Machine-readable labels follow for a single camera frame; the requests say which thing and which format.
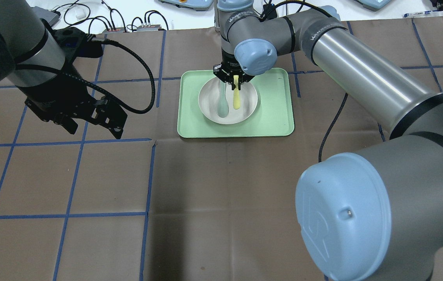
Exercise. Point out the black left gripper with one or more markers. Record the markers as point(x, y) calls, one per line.
point(52, 91)

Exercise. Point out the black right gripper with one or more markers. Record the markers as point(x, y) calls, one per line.
point(228, 62)

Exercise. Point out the yellow plastic fork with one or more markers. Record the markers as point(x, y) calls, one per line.
point(236, 93)

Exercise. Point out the white round plate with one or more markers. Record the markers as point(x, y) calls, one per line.
point(208, 99)

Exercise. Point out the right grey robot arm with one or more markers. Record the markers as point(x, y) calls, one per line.
point(362, 117)

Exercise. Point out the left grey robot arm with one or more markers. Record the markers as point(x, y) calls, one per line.
point(39, 62)

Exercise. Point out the light green plastic spoon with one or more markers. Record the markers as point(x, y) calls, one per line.
point(222, 105)

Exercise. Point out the light green tray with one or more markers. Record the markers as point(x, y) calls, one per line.
point(273, 115)

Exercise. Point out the brown paper table cover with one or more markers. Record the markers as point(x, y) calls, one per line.
point(154, 206)

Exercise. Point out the small orange connector box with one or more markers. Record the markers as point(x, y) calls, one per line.
point(114, 30)

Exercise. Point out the aluminium frame post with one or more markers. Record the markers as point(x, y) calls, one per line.
point(216, 16)

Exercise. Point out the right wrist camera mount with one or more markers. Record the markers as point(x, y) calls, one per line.
point(269, 12)

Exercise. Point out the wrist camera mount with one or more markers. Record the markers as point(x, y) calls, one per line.
point(75, 43)
point(269, 12)

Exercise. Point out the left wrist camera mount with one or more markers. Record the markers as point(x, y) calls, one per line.
point(75, 43)

